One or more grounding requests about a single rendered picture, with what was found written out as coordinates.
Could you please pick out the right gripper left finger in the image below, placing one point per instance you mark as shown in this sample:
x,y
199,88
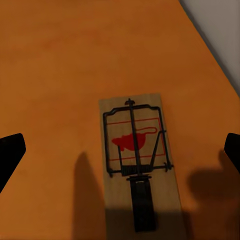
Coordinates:
x,y
12,150

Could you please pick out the cabinet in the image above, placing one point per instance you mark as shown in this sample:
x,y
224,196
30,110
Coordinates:
x,y
58,58

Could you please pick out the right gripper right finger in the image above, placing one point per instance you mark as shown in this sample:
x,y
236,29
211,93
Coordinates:
x,y
232,149

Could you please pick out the mousetrap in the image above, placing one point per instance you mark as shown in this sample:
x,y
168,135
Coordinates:
x,y
140,189

